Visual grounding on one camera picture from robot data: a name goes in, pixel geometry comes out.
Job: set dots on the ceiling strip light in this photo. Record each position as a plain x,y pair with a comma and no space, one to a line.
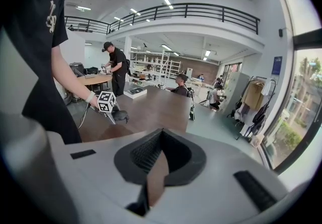
168,2
83,8

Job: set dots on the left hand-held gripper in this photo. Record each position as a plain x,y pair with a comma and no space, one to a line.
106,101

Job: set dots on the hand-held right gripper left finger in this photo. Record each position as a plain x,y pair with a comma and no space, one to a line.
95,180

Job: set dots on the black balcony railing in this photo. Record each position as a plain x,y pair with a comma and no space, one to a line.
188,5

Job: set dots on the person's left forearm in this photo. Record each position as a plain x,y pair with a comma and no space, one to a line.
68,74

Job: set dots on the round light wooden table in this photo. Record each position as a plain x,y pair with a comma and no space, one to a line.
95,79

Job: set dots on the clothes rack with garments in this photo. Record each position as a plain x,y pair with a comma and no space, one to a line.
254,97

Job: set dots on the black wall speaker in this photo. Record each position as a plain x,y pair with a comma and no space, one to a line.
280,33

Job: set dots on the person's left hand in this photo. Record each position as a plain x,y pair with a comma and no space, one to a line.
95,104

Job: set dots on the black shirt with cream print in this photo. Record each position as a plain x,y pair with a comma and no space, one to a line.
25,41

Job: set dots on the white wristband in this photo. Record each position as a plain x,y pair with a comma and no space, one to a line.
90,96

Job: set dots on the white shelving unit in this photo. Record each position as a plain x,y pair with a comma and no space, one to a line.
156,67

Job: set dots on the blue wall poster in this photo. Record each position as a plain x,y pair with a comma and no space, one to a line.
277,65

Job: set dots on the large dark-framed window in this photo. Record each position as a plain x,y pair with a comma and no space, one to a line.
302,92

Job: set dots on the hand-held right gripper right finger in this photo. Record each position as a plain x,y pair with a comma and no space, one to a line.
221,180

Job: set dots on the brown wooden table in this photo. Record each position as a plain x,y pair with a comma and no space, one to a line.
156,112

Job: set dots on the white flat box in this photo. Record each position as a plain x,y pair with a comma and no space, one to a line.
135,92

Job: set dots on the grey metal lockers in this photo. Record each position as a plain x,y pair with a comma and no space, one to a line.
236,87

